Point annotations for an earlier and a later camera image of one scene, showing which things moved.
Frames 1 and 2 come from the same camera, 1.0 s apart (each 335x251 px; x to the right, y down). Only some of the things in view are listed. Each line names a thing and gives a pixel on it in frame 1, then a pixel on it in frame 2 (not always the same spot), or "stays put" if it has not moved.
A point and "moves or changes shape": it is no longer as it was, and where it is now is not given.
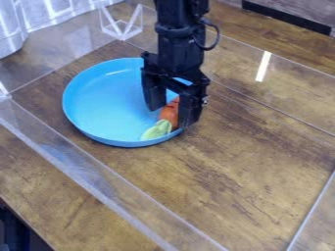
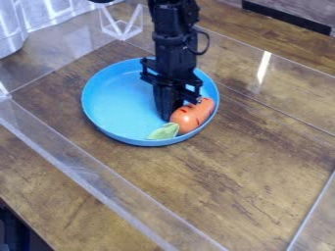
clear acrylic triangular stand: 121,29 stays put
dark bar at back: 287,18 stays put
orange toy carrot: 167,122 moves or changes shape
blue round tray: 103,103 moves or changes shape
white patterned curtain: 23,16 stays put
